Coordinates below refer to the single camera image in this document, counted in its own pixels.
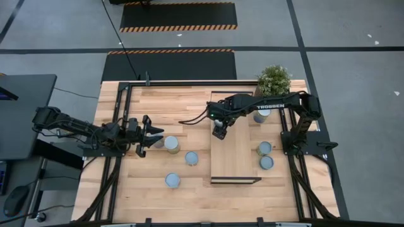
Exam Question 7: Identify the black aluminium table frame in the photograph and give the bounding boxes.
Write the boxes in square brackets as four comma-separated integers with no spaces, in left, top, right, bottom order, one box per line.
[75,80,340,227]

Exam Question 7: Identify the short teal can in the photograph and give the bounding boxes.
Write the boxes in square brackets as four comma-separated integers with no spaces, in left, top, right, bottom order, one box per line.
[259,155,275,171]

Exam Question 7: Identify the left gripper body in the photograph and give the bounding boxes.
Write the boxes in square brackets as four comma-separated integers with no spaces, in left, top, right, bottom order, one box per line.
[124,114,153,158]

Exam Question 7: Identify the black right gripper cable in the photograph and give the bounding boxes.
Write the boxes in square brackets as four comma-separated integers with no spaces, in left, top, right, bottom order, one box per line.
[178,108,210,125]

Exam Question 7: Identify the mixed vegetables can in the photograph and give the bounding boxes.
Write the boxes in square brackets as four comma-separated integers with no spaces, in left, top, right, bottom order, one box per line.
[164,172,181,189]

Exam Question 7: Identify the wooden shelf with black frame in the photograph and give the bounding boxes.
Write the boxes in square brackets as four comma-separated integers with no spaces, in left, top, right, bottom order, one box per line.
[209,90,262,185]

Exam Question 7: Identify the dark monitor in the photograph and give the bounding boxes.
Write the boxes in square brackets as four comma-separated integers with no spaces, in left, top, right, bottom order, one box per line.
[0,85,19,102]

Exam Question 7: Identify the black computer mouse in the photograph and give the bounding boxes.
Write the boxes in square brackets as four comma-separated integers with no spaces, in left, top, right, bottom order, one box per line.
[3,185,30,218]

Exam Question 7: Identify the black floor cable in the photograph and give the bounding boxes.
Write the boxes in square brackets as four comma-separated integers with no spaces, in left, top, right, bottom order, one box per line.
[100,0,141,80]

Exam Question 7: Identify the black hazard-striped floor mat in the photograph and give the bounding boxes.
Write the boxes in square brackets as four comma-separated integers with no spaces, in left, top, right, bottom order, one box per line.
[100,49,237,83]
[119,1,238,33]

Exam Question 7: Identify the potted green plant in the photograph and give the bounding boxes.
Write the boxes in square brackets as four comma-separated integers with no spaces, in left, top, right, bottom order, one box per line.
[254,64,292,97]

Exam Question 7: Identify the dark grey side desk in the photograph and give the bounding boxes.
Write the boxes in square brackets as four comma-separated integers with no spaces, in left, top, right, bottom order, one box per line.
[0,156,48,227]

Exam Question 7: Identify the thin floor cable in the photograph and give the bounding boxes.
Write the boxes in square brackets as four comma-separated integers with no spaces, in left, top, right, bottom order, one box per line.
[52,86,100,100]

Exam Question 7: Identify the backlit keyboard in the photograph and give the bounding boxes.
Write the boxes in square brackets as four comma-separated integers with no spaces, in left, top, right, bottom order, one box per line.
[0,160,9,196]

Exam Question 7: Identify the red tomato can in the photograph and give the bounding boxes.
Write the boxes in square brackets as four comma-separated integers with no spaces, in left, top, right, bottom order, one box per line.
[184,151,199,167]

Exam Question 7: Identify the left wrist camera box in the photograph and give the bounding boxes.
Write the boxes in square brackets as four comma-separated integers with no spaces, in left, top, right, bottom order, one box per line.
[127,117,140,134]

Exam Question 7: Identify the green dotted can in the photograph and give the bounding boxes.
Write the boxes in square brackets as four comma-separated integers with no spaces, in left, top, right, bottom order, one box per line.
[256,141,273,157]

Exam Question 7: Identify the black desk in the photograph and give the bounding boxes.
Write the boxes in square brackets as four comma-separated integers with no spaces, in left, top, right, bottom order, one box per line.
[0,74,57,161]

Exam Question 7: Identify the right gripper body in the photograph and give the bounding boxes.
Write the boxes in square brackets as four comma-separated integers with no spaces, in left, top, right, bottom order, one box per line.
[206,100,236,127]

